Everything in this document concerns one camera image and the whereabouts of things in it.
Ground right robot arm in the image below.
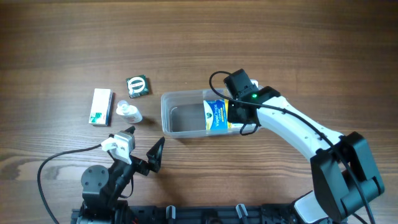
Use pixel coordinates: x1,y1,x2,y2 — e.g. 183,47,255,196
223,69,385,223

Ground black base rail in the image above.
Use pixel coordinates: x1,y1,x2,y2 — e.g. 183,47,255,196
71,204,303,224

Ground clear plastic container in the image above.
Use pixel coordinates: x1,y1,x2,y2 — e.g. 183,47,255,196
161,89,243,138

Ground right black cable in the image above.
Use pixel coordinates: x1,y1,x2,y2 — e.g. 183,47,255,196
208,70,377,224

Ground blue VapoDrops box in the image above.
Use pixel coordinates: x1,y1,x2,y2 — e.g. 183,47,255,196
203,99,229,130

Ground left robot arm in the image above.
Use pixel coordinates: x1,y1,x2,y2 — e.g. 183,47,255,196
71,126,165,223

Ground green Zam-Buk box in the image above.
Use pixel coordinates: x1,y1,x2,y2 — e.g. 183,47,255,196
126,75,149,98

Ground white green medicine box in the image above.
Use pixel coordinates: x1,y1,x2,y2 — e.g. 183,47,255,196
88,88,113,126

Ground black cable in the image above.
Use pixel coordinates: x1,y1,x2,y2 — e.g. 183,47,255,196
208,70,377,224
37,144,103,224

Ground left black cable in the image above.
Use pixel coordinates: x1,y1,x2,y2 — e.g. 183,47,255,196
37,144,103,224

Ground small white bottle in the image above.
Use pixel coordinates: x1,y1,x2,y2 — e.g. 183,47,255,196
116,100,143,124

